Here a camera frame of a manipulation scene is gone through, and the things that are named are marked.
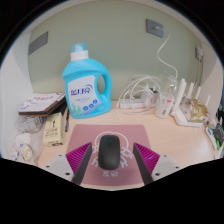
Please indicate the clear plastic bag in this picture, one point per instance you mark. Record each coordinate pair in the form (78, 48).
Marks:
(25, 140)

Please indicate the blue detergent bottle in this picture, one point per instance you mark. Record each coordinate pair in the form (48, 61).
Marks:
(81, 86)

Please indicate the white wall charger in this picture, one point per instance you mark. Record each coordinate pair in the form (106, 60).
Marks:
(199, 53)

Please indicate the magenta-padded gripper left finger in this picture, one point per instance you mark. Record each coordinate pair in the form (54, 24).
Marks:
(78, 158)

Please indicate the pale yellow small carton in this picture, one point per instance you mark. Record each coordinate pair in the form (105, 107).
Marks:
(53, 130)

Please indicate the flat printed box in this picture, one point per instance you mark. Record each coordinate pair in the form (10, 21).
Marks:
(41, 101)

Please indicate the black computer mouse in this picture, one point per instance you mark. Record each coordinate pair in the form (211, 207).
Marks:
(109, 153)

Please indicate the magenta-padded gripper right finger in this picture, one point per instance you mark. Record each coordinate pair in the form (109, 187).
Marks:
(148, 157)

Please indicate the white router with antennas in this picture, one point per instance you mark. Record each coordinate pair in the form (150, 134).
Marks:
(181, 115)

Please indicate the black zip pouch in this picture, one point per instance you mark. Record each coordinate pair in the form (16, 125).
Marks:
(219, 133)

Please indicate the grey wall socket plate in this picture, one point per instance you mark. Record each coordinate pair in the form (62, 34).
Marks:
(154, 28)

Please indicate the dark grey wall plate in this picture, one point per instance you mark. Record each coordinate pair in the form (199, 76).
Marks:
(38, 42)

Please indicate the dusty pink printed mouse pad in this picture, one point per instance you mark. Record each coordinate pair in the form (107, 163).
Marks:
(83, 136)

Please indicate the white handheld device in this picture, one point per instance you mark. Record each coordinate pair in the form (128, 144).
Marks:
(210, 133)

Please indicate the white power strip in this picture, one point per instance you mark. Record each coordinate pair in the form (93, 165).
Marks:
(133, 104)

